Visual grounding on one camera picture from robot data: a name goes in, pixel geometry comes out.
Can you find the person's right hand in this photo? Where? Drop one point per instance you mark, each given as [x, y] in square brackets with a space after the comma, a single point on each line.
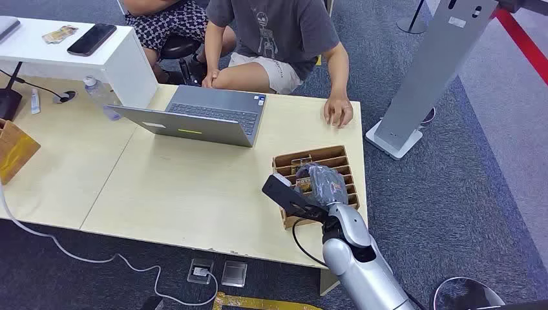
[210, 78]

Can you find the white desk riser shelf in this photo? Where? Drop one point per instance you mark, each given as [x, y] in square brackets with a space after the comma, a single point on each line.
[128, 68]

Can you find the wooden table leg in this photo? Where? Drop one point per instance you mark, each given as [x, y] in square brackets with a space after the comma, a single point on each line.
[328, 283]

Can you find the person in grey shirt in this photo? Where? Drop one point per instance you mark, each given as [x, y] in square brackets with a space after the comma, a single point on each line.
[278, 30]

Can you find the black round stool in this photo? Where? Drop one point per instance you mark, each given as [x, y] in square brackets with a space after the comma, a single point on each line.
[177, 46]

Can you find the person's left hand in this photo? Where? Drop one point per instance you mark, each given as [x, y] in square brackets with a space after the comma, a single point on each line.
[338, 112]

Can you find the grey open laptop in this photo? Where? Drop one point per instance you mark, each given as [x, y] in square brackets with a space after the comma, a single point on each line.
[205, 124]

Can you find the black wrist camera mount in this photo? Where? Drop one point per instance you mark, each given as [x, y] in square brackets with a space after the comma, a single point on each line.
[287, 197]

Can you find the brown wooden box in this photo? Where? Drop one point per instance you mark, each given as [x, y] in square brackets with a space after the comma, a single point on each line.
[15, 149]

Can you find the grey closed laptop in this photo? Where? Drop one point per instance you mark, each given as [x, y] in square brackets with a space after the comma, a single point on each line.
[6, 26]

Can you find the grey kiosk stand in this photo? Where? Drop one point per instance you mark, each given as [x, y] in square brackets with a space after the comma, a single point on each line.
[428, 72]

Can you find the metal floor plate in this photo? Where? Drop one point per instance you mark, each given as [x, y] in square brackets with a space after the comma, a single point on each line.
[234, 274]

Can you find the floor power socket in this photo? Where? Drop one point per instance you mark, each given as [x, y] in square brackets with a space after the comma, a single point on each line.
[200, 271]

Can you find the red barrier belt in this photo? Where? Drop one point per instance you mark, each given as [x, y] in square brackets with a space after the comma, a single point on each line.
[524, 43]

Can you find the clear plastic water bottle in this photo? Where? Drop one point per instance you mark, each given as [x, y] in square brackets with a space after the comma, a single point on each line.
[99, 95]

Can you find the round chrome-rimmed stool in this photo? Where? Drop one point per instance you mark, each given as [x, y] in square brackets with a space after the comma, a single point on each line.
[469, 295]

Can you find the small white tube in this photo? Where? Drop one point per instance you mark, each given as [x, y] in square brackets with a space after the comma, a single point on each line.
[35, 102]

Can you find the black monitor stand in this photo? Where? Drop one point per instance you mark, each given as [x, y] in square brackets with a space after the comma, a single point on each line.
[8, 102]

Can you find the person in patterned clothes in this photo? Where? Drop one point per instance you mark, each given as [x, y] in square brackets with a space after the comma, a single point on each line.
[171, 19]

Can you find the stack of paper notes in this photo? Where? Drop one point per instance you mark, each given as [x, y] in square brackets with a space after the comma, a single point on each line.
[60, 34]

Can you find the slotted wooden card holder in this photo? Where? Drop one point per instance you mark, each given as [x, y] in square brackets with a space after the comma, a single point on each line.
[322, 156]

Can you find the person's hand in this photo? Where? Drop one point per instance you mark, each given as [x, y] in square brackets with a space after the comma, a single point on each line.
[338, 112]
[210, 78]

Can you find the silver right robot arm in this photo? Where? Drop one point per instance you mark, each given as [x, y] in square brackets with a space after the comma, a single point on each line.
[359, 261]

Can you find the yellow floor tape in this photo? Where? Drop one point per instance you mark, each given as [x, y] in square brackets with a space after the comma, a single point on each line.
[257, 303]

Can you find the stanchion post base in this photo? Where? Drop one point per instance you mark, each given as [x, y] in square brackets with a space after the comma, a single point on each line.
[412, 25]

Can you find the black smartphone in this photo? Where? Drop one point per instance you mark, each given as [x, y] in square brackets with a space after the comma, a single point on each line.
[91, 39]

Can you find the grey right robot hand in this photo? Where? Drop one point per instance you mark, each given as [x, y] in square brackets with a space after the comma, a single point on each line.
[327, 186]

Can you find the printed card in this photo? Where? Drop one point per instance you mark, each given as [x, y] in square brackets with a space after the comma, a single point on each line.
[302, 185]

